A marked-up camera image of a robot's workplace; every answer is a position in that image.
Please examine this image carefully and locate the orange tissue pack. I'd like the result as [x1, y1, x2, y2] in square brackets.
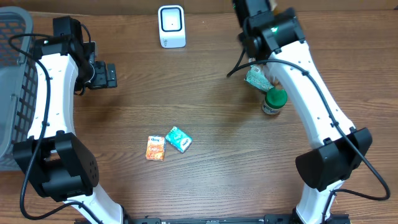
[146, 136, 166, 161]

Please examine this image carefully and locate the teal tissue pack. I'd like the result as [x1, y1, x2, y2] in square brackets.
[165, 126, 193, 153]

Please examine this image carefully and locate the light green tissue pack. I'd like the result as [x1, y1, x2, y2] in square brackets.
[244, 65, 274, 92]

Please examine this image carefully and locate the green lid jar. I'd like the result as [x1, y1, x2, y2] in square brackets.
[262, 87, 288, 115]

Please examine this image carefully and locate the beige brown snack pouch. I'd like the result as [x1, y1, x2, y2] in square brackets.
[269, 0, 279, 15]

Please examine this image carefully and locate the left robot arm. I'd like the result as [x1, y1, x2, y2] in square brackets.
[12, 16, 131, 223]

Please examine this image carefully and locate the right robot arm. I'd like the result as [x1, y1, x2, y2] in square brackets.
[232, 0, 373, 223]

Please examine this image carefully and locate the white barcode scanner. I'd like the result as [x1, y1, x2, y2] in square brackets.
[158, 5, 187, 49]

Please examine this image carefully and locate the grey plastic shopping basket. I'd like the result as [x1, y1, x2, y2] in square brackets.
[1, 6, 37, 171]

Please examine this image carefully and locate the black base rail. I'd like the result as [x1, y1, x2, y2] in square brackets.
[74, 215, 351, 224]

